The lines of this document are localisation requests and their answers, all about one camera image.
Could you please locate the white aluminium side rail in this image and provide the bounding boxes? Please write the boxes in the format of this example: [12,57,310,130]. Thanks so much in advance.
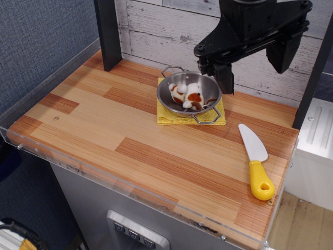
[297,98,332,160]

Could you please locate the black vertical post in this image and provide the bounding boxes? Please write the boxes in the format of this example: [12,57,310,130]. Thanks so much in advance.
[292,17,332,130]
[94,0,122,71]

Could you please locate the black hose with yellow object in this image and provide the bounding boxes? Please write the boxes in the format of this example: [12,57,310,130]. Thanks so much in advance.
[0,218,47,250]

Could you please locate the clear acrylic table guard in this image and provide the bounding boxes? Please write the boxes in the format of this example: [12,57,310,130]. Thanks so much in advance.
[1,40,298,249]

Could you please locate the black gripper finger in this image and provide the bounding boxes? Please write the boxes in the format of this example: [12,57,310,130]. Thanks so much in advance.
[214,64,234,94]
[266,33,302,74]

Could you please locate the yellow folded cloth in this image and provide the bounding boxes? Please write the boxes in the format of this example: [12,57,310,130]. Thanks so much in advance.
[156,77,227,126]

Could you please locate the grey cabinet button panel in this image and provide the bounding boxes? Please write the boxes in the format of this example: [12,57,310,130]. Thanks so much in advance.
[106,209,170,249]

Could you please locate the stainless steel two-handled bowl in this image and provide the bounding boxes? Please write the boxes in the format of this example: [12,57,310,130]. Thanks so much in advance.
[156,66,223,125]

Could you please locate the black vertical post right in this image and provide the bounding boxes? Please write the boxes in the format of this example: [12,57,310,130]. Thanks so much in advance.
[292,17,332,130]

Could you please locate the white brown plush dog toy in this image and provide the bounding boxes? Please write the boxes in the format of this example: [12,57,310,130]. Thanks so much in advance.
[168,83,204,111]

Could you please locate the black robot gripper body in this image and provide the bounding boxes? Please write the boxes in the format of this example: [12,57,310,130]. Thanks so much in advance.
[194,1,313,74]

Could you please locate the white knife with yellow handle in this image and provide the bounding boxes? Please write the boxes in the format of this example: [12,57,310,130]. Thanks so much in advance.
[238,124,275,201]

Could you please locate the black vertical post left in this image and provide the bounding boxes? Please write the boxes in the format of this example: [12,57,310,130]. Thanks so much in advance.
[94,0,122,71]

